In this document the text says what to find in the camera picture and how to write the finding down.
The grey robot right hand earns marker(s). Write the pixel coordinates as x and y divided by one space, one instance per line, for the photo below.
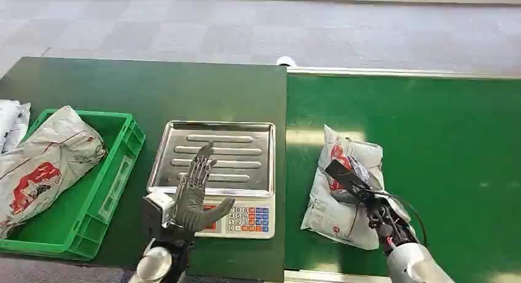
380 216

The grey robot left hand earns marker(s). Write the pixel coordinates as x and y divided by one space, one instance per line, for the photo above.
191 204

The white parcel bag red print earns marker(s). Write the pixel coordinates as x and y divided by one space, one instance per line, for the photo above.
333 220

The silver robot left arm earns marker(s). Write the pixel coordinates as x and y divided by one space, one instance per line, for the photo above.
156 263

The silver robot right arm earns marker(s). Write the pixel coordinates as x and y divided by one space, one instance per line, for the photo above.
415 265

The electronic scale with steel tray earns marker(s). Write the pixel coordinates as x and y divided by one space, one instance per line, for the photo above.
220 159

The green conveyor belt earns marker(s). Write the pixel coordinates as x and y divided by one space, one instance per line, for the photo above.
447 151

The green plastic crate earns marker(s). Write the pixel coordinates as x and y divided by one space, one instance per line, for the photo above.
81 216

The large grey parcel red print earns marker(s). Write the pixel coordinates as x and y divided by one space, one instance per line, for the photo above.
44 167

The white round object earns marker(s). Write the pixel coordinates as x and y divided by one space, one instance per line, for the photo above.
286 61

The plain white parcel bag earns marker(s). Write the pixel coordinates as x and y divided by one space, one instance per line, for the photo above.
12 122

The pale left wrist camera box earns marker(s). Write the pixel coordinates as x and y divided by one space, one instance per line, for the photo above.
158 206

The metal conveyor side rail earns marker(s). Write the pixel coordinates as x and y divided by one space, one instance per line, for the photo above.
407 72

